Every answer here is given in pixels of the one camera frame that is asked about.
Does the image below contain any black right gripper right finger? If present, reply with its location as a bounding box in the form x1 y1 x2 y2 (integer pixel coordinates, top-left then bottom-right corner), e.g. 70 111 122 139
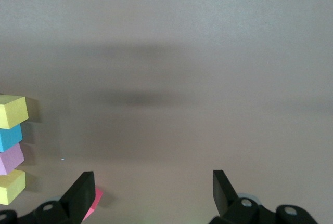
210 169 321 224

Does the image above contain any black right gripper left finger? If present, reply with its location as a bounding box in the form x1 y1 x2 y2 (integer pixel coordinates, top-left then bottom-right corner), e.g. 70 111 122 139
33 171 96 224

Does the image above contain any yellow foam cube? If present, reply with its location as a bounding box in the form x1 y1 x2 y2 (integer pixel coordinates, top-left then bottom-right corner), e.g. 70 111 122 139
0 94 29 130
0 169 26 205

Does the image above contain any pink foam cube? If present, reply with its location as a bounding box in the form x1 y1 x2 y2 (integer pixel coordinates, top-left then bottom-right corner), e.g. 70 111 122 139
0 143 25 176

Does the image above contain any cyan foam cube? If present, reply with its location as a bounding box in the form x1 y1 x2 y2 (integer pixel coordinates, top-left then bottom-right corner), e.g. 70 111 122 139
0 124 23 153

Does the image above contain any red foam cube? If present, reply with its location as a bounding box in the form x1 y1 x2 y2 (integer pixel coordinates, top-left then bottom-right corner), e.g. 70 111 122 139
82 187 104 222

